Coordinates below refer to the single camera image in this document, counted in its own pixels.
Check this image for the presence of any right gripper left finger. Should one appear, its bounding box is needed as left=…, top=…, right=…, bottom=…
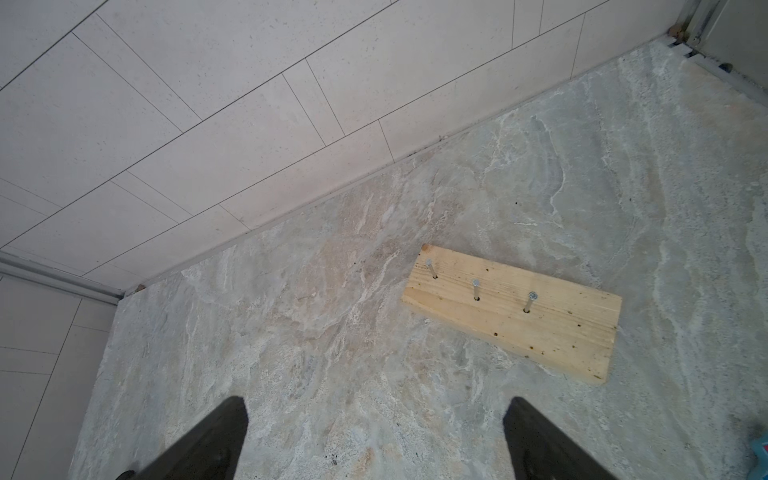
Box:
left=118, top=396, right=249, bottom=479

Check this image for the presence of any blue toy car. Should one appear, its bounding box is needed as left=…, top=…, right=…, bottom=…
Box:
left=747, top=433, right=768, bottom=480

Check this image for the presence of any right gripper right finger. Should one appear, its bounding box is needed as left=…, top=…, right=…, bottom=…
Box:
left=503, top=397, right=617, bottom=480

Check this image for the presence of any pale wooden block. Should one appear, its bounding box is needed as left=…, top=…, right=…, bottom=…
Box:
left=401, top=244, right=622, bottom=385

